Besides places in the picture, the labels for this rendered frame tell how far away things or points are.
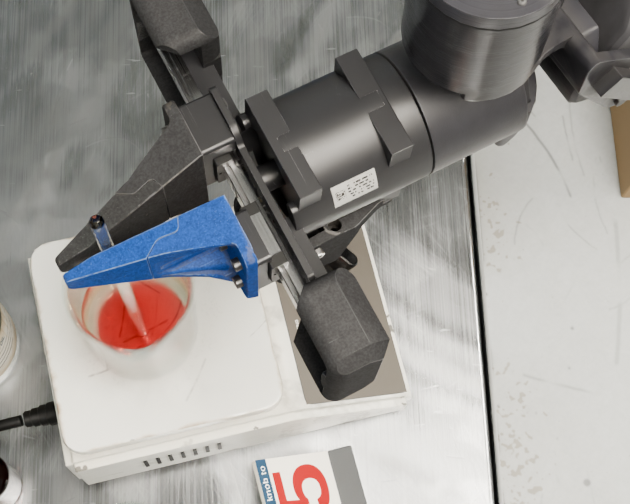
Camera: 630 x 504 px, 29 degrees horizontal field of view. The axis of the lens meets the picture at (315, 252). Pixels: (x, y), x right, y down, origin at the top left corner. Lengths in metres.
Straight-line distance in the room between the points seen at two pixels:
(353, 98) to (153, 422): 0.24
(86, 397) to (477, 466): 0.24
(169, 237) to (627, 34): 0.20
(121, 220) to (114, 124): 0.32
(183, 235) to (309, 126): 0.07
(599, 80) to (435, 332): 0.29
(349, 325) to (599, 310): 0.35
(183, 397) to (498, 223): 0.25
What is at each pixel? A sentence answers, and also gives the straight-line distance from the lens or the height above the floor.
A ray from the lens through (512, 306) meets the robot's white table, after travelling 0.77.
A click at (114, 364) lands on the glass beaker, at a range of 0.62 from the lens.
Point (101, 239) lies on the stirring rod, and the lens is 0.47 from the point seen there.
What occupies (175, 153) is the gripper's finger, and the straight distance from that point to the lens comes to 0.48.
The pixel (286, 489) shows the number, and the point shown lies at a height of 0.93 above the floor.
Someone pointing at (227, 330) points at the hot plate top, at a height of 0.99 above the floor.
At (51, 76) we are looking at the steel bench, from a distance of 0.82.
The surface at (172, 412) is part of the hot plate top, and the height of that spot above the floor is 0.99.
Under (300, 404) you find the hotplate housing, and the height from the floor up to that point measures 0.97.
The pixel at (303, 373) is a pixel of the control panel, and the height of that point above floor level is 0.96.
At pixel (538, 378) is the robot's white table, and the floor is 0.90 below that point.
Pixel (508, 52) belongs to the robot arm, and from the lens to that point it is 0.45.
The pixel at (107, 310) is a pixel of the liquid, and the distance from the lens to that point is 0.63.
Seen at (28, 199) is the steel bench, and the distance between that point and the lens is 0.79.
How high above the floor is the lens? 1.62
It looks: 72 degrees down
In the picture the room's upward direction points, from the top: 8 degrees clockwise
